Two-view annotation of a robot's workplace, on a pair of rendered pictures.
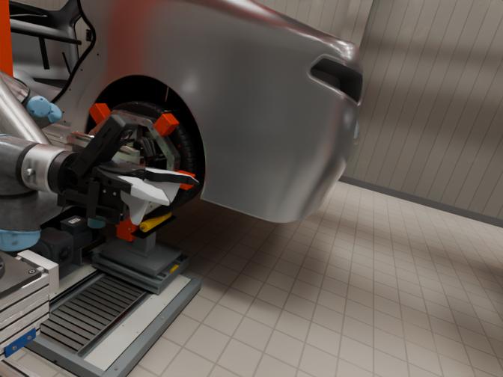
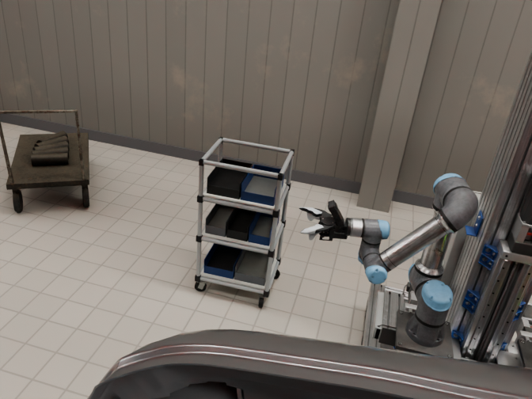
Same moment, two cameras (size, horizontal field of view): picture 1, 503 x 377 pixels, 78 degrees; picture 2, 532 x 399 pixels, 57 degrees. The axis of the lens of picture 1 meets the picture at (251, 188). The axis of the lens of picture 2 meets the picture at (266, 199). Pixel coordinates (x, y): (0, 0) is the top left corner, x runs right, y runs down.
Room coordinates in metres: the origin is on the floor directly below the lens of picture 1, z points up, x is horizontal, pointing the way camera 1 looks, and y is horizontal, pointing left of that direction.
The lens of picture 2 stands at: (2.05, -0.19, 2.20)
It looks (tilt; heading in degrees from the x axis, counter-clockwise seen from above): 29 degrees down; 175
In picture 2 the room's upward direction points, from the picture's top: 6 degrees clockwise
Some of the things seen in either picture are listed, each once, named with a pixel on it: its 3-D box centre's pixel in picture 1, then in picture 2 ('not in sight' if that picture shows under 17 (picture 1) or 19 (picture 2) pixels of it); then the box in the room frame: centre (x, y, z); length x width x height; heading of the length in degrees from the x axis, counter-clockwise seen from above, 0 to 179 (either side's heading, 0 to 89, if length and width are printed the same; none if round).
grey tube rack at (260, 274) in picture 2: not in sight; (242, 224); (-0.66, -0.07, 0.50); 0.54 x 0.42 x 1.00; 75
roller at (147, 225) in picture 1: (156, 219); not in sight; (1.64, 0.52, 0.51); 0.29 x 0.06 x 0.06; 165
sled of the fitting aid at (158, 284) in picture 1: (142, 260); not in sight; (1.74, 0.61, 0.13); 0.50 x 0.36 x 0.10; 75
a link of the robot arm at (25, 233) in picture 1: (21, 211); (369, 252); (0.47, 0.39, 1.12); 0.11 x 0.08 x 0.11; 177
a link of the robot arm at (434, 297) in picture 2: not in sight; (434, 301); (0.60, 0.65, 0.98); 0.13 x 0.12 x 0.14; 177
